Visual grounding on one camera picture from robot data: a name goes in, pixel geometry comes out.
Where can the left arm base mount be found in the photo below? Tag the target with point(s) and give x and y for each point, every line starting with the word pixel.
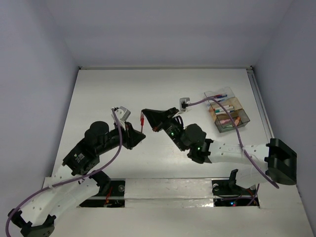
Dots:
pixel 112 198

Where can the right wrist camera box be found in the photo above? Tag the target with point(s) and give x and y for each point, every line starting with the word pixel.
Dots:
pixel 183 105

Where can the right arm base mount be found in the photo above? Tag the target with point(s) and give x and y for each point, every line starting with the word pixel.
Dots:
pixel 226 193

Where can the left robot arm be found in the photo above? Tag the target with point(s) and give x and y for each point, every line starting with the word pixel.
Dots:
pixel 75 180

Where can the red ballpoint pen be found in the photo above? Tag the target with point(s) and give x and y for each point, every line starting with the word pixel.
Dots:
pixel 142 121

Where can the clear compartment organizer box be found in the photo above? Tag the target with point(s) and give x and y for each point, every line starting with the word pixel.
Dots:
pixel 230 102

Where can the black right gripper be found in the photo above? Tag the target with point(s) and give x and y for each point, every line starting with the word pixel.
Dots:
pixel 156 119

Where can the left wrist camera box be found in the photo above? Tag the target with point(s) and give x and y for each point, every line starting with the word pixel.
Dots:
pixel 122 113

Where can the red gel pen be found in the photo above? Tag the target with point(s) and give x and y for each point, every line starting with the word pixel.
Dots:
pixel 218 95

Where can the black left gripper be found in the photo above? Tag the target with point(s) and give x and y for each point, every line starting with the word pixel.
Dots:
pixel 132 136

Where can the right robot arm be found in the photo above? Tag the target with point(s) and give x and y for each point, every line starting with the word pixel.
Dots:
pixel 274 161

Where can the red capped white marker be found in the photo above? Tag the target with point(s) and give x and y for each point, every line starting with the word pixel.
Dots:
pixel 223 108

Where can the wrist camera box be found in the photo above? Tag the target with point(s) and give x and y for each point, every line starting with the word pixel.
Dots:
pixel 122 113
pixel 183 105

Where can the green capped white marker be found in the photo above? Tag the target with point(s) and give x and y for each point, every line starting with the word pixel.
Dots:
pixel 222 110

